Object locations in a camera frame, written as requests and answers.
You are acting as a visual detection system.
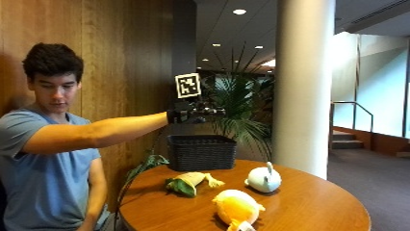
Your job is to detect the black woven basket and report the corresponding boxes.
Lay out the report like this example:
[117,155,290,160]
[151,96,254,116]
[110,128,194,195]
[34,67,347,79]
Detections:
[165,134,238,172]

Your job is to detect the round wooden table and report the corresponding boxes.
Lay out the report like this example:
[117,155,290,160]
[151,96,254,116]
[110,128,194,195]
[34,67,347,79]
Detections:
[118,159,372,231]

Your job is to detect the yellow green soft toy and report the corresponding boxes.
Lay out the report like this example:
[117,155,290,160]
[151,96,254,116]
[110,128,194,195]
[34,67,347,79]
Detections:
[163,171,226,198]

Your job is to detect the the person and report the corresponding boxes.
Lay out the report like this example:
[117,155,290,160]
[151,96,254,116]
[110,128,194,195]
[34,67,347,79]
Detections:
[0,42,169,231]

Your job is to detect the carpeted stair steps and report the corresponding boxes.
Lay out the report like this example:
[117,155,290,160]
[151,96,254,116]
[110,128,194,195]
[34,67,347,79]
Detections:
[330,129,364,150]

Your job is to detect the white marker cube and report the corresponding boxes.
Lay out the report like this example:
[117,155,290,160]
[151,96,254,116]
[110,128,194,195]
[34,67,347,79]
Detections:
[174,72,202,99]

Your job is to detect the white rabbit soft toy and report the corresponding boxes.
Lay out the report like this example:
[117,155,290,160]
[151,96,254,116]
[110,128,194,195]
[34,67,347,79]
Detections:
[243,161,283,194]

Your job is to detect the white round column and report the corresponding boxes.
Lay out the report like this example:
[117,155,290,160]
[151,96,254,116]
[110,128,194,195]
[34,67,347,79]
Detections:
[271,0,336,181]

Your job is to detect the yellow duck soft toy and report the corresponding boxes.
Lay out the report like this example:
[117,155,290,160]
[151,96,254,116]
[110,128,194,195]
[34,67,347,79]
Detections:
[211,189,266,231]

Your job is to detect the metal stair handrail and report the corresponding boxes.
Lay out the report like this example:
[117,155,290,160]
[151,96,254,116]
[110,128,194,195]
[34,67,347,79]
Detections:
[327,100,375,152]

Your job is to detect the green potted palm plant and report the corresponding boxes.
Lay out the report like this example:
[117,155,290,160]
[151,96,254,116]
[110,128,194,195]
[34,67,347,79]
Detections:
[114,41,276,213]

